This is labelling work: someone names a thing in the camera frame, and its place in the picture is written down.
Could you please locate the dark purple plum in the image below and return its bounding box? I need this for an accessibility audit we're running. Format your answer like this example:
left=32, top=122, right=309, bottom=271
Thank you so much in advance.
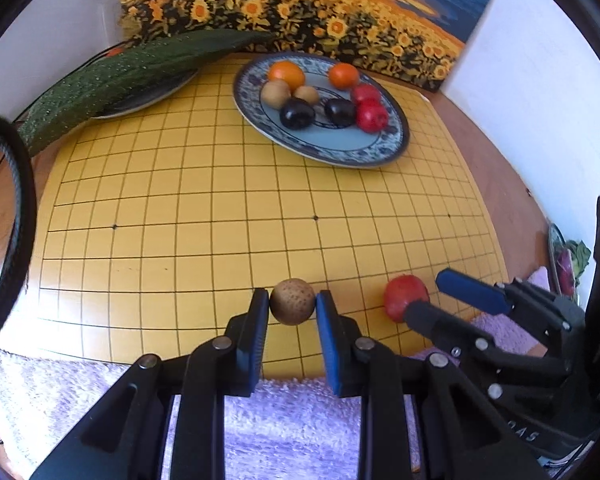
left=323, top=99, right=356, bottom=128
left=279, top=98, right=315, bottom=130

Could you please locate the small orange tangerine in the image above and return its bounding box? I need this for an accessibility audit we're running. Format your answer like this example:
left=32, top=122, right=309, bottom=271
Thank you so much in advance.
left=327, top=63, right=360, bottom=90

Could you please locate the large orange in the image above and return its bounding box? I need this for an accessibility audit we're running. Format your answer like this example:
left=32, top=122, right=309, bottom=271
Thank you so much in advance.
left=268, top=60, right=306, bottom=92

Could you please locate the plate with vegetables at right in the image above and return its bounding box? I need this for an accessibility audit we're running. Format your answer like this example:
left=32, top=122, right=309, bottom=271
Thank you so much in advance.
left=547, top=223, right=592, bottom=304

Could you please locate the purple fluffy towel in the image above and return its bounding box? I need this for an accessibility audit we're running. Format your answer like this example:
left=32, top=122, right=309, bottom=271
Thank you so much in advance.
left=0, top=264, right=554, bottom=480

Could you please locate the yellow go board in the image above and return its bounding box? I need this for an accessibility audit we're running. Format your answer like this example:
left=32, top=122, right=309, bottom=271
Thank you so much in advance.
left=0, top=58, right=506, bottom=363

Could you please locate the blue white porcelain plate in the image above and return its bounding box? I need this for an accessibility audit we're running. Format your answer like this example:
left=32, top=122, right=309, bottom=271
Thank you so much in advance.
left=233, top=52, right=411, bottom=168

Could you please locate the sunflower field painting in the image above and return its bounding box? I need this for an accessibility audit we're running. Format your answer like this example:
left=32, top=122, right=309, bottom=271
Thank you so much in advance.
left=120, top=0, right=490, bottom=92

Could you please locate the dark plate under cucumber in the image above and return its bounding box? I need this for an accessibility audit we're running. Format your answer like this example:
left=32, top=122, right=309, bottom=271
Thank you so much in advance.
left=93, top=70, right=198, bottom=119

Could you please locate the large green bumpy cucumber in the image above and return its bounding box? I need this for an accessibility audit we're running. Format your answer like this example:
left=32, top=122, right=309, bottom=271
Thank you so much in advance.
left=18, top=29, right=273, bottom=156

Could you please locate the orange fruit behind cucumber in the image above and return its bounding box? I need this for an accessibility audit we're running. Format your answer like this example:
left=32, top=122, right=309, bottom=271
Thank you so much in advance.
left=105, top=47, right=125, bottom=58

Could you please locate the black camera cable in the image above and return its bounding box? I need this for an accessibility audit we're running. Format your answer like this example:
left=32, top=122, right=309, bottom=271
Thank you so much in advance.
left=0, top=112, right=39, bottom=361

